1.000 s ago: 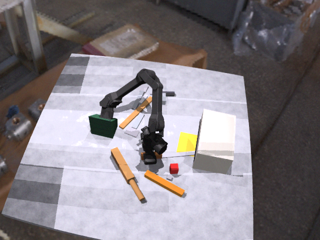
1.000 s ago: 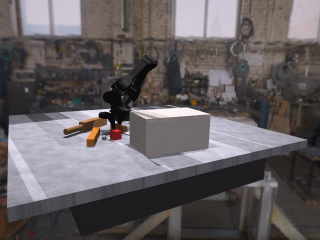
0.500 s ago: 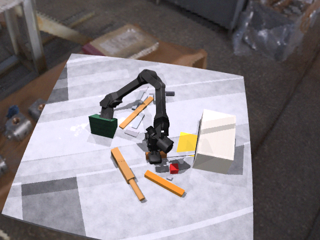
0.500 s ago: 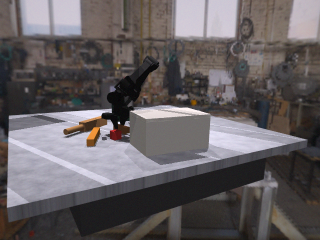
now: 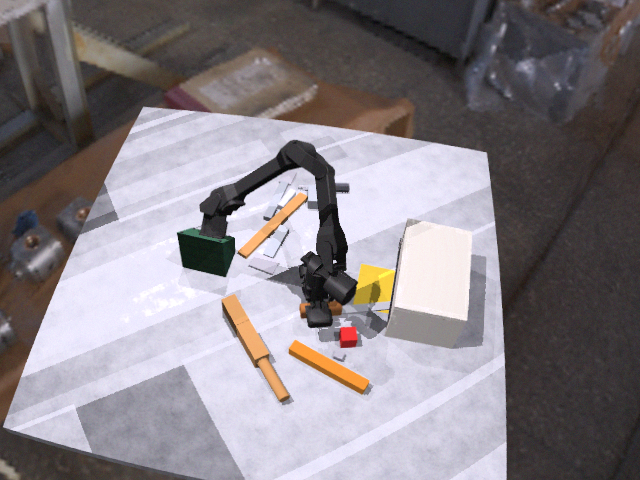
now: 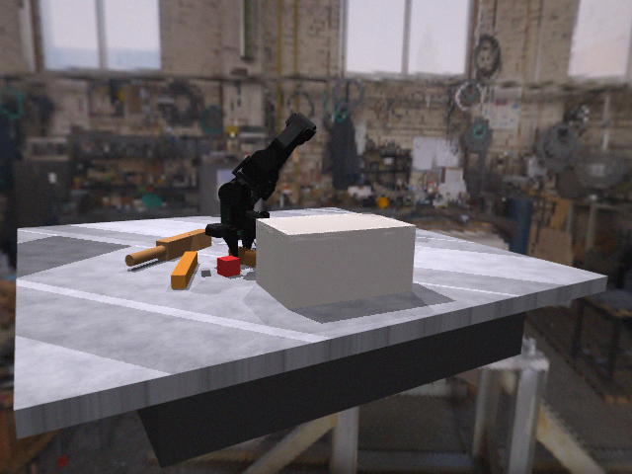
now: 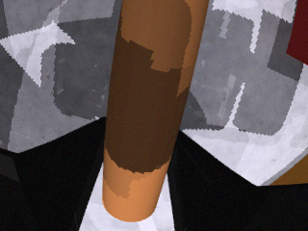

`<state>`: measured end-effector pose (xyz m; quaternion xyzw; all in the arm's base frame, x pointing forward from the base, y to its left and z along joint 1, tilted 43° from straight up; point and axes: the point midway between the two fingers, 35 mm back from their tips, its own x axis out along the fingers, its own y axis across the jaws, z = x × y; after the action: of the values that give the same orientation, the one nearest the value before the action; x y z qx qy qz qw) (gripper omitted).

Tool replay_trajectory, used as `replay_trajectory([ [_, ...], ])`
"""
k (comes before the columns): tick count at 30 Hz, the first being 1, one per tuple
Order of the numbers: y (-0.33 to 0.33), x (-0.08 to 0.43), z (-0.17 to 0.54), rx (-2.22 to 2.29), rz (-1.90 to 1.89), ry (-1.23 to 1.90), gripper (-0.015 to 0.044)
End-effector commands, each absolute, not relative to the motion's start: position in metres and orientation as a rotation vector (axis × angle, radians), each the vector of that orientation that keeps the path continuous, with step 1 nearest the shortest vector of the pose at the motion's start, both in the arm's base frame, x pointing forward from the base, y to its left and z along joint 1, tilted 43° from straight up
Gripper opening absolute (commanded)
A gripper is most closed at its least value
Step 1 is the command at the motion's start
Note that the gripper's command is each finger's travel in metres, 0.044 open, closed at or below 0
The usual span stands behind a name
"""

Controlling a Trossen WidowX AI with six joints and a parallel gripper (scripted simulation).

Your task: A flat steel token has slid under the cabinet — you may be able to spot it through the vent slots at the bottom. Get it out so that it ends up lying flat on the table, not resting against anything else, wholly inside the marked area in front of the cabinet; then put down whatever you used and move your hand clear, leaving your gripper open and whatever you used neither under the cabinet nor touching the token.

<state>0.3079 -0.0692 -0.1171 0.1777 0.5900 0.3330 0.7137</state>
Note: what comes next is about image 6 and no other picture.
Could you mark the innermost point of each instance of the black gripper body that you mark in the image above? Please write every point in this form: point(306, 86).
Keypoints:
point(219, 230)

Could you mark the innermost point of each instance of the orange block with cylindrical handle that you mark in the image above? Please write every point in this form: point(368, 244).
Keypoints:
point(171, 248)

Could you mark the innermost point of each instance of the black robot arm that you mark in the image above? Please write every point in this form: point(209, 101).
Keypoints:
point(260, 170)

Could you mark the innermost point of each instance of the red block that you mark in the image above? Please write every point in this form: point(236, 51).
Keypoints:
point(228, 266)

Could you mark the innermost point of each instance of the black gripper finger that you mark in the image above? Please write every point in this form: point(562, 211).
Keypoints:
point(247, 239)
point(232, 243)

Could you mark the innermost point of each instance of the orange bar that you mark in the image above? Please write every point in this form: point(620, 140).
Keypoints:
point(182, 273)

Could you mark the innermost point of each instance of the brown cylinder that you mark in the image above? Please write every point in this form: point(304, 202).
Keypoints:
point(247, 256)

